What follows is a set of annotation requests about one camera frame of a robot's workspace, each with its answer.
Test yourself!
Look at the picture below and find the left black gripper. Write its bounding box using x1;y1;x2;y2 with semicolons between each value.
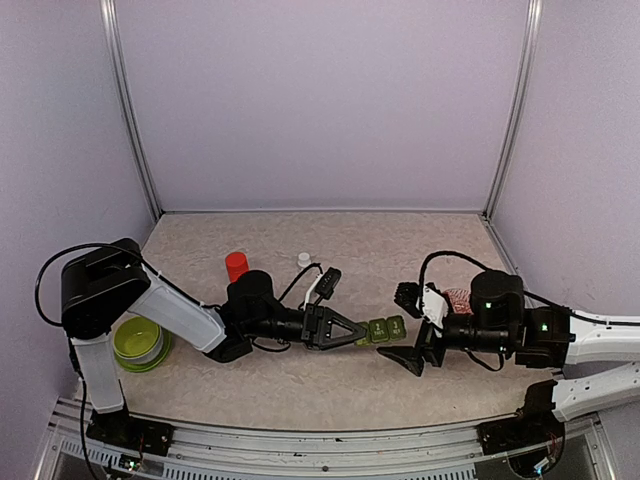
245;303;367;352

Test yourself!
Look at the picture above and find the green weekly pill organizer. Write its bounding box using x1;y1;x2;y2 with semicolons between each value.
354;315;407;347

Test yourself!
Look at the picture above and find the small clear white-capped bottle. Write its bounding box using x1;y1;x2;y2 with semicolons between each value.
297;252;312;269

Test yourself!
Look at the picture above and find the red pill bottle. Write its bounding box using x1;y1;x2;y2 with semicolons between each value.
225;251;250;283

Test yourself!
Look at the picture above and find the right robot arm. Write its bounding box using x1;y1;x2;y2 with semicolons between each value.
377;270;639;444

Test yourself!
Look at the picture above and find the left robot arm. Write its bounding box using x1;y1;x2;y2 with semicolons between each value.
61;238;366;445

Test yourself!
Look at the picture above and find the red patterned oval tin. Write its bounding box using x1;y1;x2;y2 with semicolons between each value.
443;288;472;316

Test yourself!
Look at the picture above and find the green plate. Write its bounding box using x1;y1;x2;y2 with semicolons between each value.
112;317;172;373

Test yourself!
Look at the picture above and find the green bowl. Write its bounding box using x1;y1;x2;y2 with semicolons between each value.
113;316;164;365

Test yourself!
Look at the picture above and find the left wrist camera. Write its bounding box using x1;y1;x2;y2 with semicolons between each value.
301;267;342;310

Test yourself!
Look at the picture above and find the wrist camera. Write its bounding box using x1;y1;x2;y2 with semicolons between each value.
301;267;342;310
394;282;450;333

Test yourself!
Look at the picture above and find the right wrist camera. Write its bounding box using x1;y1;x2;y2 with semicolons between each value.
394;282;450;333

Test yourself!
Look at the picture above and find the front aluminium rail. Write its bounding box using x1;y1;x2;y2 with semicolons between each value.
34;409;616;480

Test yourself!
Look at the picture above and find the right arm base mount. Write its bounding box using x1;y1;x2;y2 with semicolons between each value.
476;412;565;456

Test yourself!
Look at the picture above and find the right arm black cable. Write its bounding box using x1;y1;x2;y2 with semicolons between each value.
417;250;571;311

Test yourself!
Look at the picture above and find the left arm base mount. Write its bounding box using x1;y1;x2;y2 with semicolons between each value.
86;412;174;457

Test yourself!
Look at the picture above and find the right aluminium frame post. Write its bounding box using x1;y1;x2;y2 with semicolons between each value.
483;0;543;222

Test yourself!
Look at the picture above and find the aluminium frame post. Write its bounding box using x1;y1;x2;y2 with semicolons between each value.
99;0;163;222
483;0;543;222

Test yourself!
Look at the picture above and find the left aluminium frame post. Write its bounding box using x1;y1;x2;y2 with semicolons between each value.
99;0;163;222

